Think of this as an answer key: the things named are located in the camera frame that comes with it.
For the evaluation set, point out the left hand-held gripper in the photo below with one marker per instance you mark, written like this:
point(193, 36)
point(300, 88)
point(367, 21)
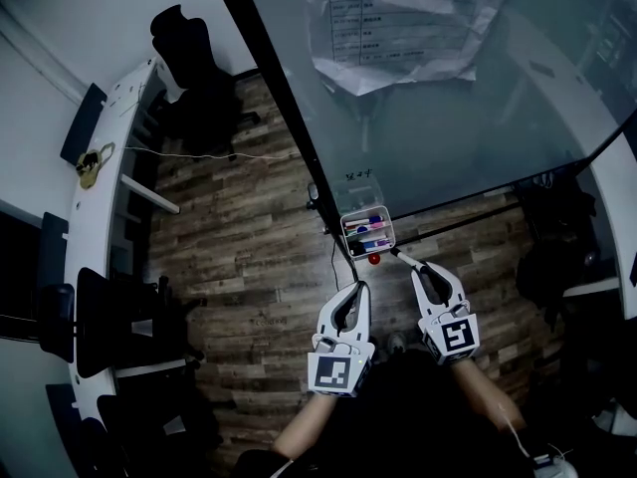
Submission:
point(338, 371)

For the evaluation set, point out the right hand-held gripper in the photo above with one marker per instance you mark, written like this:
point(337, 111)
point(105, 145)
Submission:
point(455, 339)

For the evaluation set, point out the white marker with black cap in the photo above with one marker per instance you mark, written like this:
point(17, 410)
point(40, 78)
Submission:
point(407, 259)

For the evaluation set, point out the clear box of colourful markers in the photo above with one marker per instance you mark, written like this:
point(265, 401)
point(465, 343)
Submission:
point(370, 225)

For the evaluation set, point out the person's left forearm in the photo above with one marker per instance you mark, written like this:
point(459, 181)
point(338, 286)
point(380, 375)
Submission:
point(303, 426)

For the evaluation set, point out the person's right forearm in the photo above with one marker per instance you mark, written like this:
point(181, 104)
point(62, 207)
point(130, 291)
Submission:
point(485, 396)

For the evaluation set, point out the black framed glass whiteboard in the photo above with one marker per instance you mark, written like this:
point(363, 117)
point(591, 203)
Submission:
point(448, 142)

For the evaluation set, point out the person's grey shoe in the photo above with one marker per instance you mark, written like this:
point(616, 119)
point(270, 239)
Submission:
point(396, 342)

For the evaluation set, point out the red round magnet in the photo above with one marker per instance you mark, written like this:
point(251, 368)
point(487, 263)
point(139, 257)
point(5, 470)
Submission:
point(373, 258)

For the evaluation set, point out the white plastic pen tray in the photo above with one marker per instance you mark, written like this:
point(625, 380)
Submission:
point(344, 234)

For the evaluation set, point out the person's dark shirt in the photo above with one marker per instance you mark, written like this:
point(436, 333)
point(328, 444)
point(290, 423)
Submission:
point(398, 416)

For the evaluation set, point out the white pocket device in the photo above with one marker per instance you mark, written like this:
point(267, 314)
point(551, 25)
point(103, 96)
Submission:
point(555, 466)

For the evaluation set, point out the white plastic bag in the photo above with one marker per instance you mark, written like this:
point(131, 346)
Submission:
point(617, 418)

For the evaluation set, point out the black office chair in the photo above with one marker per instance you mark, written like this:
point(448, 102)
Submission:
point(189, 68)
point(114, 321)
point(139, 441)

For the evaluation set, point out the crumpled white paper sheet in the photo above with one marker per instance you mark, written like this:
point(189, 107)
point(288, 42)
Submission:
point(398, 33)

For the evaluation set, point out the long white desk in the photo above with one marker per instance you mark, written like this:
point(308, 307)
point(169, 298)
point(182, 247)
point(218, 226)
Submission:
point(92, 227)

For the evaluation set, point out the yellow fabric bag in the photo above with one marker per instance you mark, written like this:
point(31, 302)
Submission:
point(89, 167)

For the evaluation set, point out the grey framed window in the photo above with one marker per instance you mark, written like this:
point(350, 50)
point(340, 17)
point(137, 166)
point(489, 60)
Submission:
point(15, 277)

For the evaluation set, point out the small black mounted camera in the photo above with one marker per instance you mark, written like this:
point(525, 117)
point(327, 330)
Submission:
point(313, 193)

